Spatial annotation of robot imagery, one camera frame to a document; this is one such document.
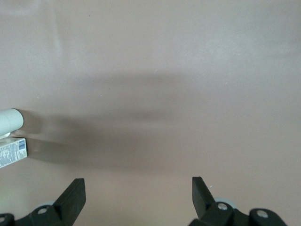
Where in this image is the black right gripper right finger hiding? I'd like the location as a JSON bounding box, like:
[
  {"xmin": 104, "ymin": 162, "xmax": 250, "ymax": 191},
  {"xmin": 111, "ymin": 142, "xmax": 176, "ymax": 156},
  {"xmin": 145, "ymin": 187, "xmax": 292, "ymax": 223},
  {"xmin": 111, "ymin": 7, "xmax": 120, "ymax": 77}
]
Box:
[{"xmin": 189, "ymin": 176, "xmax": 287, "ymax": 226}]

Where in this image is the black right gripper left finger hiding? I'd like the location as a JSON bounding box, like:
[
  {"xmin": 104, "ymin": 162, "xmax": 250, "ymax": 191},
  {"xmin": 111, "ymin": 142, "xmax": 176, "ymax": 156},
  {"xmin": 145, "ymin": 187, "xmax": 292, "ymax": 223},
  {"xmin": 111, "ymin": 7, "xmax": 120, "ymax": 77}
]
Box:
[{"xmin": 0, "ymin": 178, "xmax": 86, "ymax": 226}]

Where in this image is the blue white milk carton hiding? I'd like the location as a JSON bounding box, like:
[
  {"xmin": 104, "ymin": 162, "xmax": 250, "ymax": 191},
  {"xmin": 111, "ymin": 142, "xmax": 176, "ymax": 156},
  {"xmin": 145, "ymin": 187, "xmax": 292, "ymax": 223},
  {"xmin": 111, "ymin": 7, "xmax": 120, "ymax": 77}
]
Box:
[{"xmin": 0, "ymin": 137, "xmax": 28, "ymax": 169}]

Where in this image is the white ribbed cup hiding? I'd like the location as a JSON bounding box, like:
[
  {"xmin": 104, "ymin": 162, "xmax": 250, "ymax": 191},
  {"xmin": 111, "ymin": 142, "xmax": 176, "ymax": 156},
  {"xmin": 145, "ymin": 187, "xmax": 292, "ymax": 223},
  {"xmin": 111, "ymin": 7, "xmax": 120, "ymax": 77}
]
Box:
[{"xmin": 0, "ymin": 108, "xmax": 25, "ymax": 139}]

